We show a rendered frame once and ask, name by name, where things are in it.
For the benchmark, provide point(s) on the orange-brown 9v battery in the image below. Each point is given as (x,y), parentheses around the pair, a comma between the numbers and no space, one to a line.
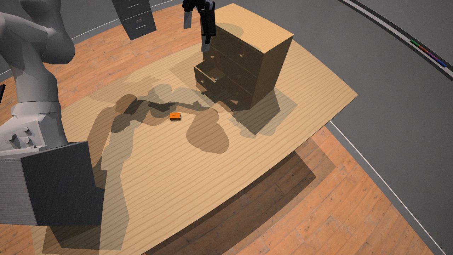
(175,116)

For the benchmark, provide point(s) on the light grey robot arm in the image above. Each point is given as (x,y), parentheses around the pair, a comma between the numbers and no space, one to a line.
(36,123)

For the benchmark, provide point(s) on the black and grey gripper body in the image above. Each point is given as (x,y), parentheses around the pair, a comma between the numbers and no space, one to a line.
(202,3)

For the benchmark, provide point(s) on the small brown wooden chest of drawers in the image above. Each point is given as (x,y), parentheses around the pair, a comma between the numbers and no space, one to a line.
(271,40)

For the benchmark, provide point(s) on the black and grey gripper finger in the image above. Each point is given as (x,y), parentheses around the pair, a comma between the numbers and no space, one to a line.
(188,6)
(208,23)

